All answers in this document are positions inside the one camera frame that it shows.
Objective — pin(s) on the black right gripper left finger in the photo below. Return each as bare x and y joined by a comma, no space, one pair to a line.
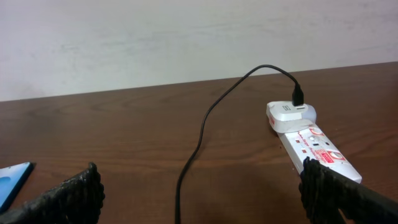
77,200

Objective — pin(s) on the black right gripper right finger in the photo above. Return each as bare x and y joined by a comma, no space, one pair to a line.
329,197

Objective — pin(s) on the blue Galaxy smartphone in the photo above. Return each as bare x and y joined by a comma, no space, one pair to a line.
12,180

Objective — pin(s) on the white USB charger adapter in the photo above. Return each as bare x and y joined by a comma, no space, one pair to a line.
284,117

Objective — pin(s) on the white power strip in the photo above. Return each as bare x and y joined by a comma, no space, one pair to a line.
313,143

